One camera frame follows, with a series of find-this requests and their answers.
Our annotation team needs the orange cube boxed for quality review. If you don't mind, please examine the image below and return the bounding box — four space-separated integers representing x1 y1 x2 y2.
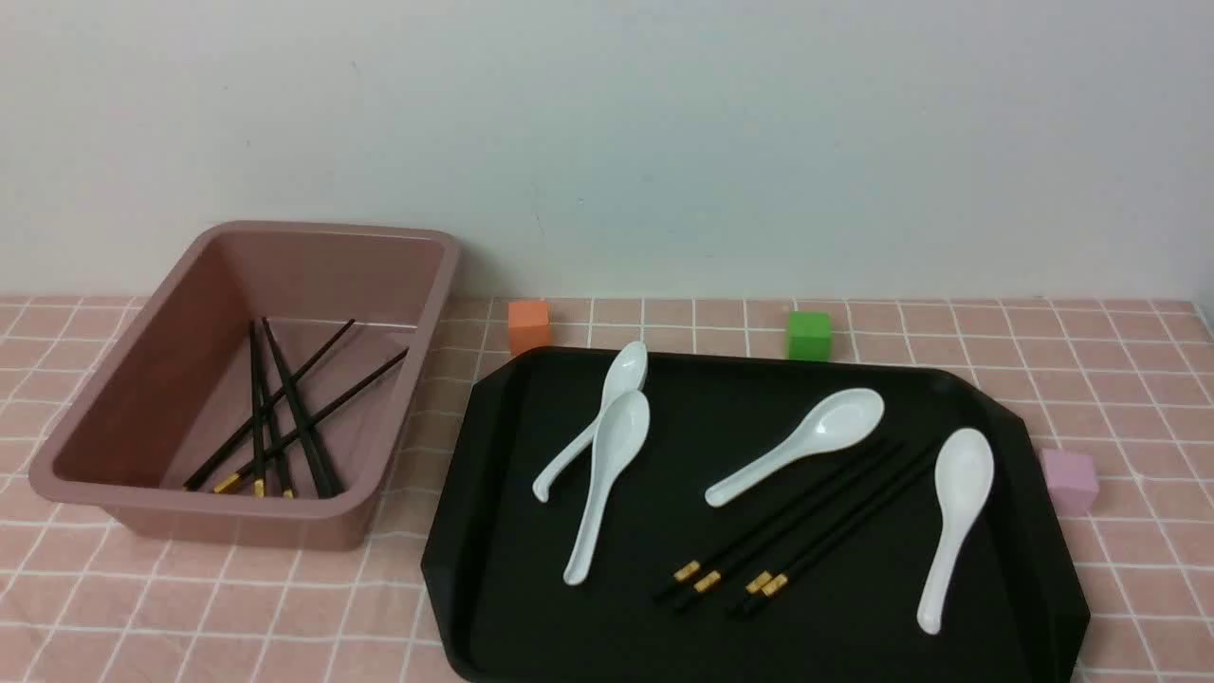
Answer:
507 298 552 355

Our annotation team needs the white spoon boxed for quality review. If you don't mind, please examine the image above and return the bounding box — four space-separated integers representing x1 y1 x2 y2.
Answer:
917 428 994 636
532 341 649 503
704 388 886 508
562 389 651 586

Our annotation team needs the pink cube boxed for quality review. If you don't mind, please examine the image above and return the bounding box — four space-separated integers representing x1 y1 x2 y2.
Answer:
1038 449 1100 516

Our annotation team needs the black plastic tray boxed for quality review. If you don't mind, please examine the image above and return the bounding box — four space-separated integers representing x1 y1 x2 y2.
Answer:
421 346 1090 682

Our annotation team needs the white spoon right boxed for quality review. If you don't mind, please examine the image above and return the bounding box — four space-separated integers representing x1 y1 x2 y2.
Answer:
917 428 994 636

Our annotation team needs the pink plastic bin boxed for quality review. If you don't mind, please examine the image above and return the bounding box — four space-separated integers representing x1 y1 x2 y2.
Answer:
29 220 461 552

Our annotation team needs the green cube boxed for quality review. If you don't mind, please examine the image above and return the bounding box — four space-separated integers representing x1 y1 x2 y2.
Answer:
785 311 834 362

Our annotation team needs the white spoon centre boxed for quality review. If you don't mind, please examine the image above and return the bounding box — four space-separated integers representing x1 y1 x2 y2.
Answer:
704 388 886 508

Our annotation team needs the black chopstick bin thick right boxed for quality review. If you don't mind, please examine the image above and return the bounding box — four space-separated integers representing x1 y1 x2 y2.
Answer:
260 317 340 500

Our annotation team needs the white spoon rear left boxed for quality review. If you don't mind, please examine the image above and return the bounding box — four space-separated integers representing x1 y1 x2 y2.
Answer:
532 341 649 503

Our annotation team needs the pink checkered tablecloth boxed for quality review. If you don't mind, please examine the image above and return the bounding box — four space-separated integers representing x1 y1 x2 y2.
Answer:
1 294 1213 682

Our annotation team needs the black chopstick bin upper diagonal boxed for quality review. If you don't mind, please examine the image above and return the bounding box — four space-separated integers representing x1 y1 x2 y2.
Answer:
182 319 356 491

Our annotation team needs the white spoon front left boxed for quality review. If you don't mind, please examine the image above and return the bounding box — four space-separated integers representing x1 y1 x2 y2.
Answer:
562 389 651 586

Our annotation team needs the black chopstick bin vertical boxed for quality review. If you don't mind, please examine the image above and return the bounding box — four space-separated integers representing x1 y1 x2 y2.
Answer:
248 320 266 499

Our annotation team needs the black chopstick bin long diagonal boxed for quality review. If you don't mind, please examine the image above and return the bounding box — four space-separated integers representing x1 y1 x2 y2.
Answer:
212 347 409 494

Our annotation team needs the black chopstick bin short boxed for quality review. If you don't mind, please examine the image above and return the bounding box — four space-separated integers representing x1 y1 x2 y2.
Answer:
262 399 295 499

